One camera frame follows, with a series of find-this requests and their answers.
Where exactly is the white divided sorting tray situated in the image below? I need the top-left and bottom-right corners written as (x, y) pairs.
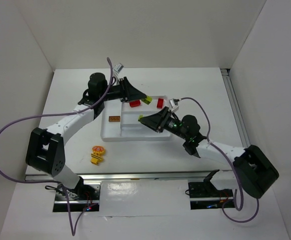
top-left (100, 95), bottom-right (172, 142)

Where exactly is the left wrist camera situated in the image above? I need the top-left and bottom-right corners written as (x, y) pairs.
top-left (113, 63), bottom-right (124, 74)

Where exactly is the brown lego plate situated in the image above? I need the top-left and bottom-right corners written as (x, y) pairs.
top-left (108, 116), bottom-right (121, 123)

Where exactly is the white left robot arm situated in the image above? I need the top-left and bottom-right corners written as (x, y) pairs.
top-left (25, 72), bottom-right (147, 199)

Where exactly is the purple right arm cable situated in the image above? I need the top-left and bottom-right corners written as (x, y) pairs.
top-left (177, 96), bottom-right (260, 223)

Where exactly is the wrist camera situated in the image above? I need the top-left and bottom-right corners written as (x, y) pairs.
top-left (169, 98), bottom-right (180, 113)
top-left (113, 63), bottom-right (124, 74)

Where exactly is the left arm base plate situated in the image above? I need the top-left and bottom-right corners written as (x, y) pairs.
top-left (44, 182), bottom-right (101, 213)

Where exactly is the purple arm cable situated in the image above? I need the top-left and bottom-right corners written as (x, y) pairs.
top-left (0, 57), bottom-right (116, 237)
top-left (177, 96), bottom-right (260, 223)

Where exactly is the aluminium right side rail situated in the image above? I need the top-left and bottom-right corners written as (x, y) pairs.
top-left (220, 67), bottom-right (261, 178)

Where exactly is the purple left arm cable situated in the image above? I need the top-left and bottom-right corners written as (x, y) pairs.
top-left (0, 57), bottom-right (116, 237)

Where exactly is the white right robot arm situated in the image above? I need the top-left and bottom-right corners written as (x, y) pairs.
top-left (138, 107), bottom-right (280, 199)

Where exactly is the aluminium front rail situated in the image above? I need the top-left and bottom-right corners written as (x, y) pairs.
top-left (24, 170), bottom-right (219, 183)

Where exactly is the aluminium rail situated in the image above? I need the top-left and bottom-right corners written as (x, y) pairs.
top-left (24, 170), bottom-right (219, 183)
top-left (220, 67), bottom-right (261, 178)

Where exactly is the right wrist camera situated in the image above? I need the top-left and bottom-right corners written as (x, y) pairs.
top-left (169, 98), bottom-right (180, 113)

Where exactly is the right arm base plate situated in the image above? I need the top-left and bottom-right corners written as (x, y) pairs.
top-left (184, 181), bottom-right (235, 210)

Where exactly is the yellow orange lego stack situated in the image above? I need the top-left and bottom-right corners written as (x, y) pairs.
top-left (90, 145), bottom-right (106, 165)

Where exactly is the red lego brick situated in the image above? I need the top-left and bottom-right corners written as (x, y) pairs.
top-left (156, 98), bottom-right (165, 109)
top-left (129, 100), bottom-right (141, 108)

